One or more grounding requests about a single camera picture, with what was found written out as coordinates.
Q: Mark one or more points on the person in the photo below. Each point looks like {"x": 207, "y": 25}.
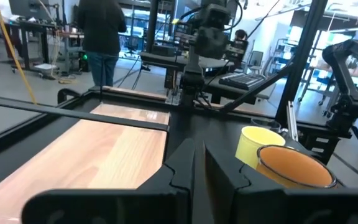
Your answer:
{"x": 241, "y": 35}
{"x": 101, "y": 28}

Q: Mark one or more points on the pale yellow mug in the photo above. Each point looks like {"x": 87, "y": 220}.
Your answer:
{"x": 250, "y": 146}

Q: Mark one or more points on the black background desk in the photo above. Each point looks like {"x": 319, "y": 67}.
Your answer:
{"x": 36, "y": 28}

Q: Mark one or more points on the silver metal bracket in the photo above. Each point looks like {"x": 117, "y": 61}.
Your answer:
{"x": 291, "y": 121}

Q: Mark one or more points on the orange mug with dark rim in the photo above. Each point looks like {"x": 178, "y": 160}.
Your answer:
{"x": 294, "y": 168}

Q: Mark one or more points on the grey background monitor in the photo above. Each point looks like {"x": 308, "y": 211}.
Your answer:
{"x": 30, "y": 7}

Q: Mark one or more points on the wooden shelf with black frame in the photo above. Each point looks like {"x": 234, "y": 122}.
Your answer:
{"x": 104, "y": 155}

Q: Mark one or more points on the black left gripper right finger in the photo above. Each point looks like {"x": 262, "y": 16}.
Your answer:
{"x": 228, "y": 199}

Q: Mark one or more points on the black diagonal frame brace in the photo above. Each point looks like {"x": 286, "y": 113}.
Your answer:
{"x": 259, "y": 88}

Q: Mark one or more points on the clear glass cup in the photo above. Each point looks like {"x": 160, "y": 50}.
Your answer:
{"x": 269, "y": 124}

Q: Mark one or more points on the black computer keyboard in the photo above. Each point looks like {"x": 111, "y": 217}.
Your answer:
{"x": 241, "y": 81}

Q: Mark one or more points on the black frame post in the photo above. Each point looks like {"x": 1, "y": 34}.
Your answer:
{"x": 300, "y": 62}

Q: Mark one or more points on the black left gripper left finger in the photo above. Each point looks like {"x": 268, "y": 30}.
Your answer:
{"x": 166, "y": 202}

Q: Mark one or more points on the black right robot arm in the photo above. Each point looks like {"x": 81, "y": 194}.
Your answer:
{"x": 193, "y": 77}

